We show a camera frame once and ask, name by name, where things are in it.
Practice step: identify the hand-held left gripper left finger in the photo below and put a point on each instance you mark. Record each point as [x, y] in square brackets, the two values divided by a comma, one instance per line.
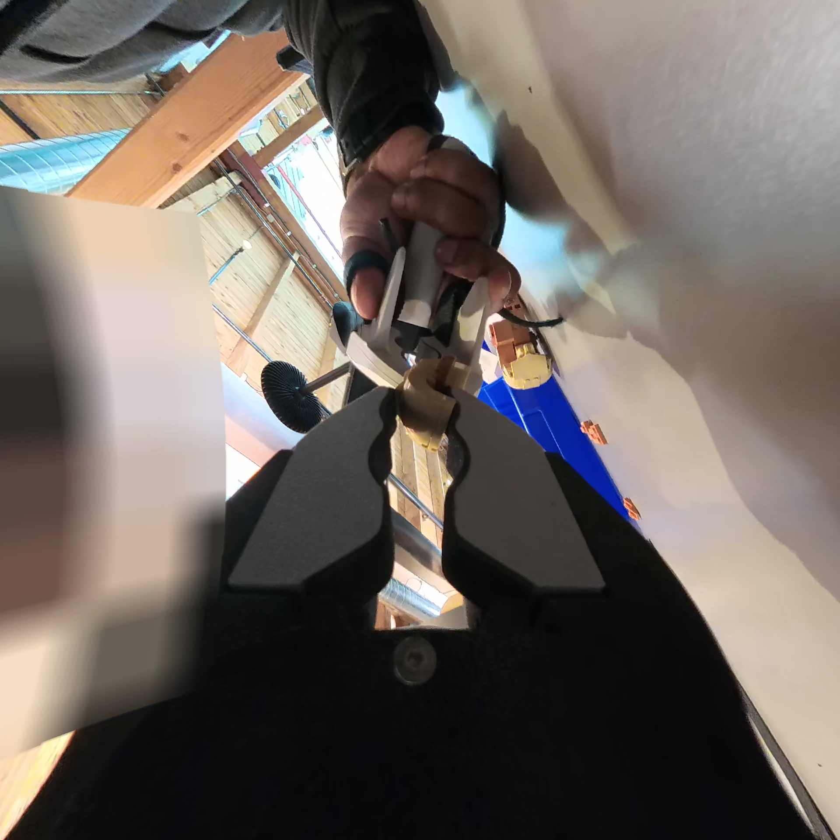
[308, 512]

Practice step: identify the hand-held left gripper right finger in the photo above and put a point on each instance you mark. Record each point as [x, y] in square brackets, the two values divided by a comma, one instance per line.
[525, 512]

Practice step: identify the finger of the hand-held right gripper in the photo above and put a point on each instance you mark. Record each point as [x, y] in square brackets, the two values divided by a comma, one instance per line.
[474, 334]
[377, 348]

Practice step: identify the tan curved brick assembly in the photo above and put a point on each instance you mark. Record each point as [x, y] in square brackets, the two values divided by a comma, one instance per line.
[420, 407]

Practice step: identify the person's right forearm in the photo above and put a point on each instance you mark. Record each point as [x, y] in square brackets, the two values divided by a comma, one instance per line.
[374, 65]

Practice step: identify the person's right hand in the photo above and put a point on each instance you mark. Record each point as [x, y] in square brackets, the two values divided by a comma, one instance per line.
[407, 177]

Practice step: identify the brown and tan brick figure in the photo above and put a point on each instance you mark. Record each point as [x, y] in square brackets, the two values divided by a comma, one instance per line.
[522, 358]

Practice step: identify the blue plastic bin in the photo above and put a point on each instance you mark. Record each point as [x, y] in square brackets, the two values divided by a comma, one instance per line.
[551, 426]

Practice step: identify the black round ceiling lamp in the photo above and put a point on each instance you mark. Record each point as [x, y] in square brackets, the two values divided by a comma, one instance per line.
[289, 397]

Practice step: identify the brown brick plate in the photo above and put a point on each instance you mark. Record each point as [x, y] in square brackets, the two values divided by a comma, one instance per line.
[594, 433]

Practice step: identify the small brown two-stud plate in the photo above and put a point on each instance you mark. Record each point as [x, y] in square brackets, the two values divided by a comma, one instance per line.
[631, 508]

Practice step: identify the wooden post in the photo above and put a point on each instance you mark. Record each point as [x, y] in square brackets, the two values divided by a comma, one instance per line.
[190, 118]

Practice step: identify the silver spiral duct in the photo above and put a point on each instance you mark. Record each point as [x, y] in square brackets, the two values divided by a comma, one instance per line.
[59, 161]

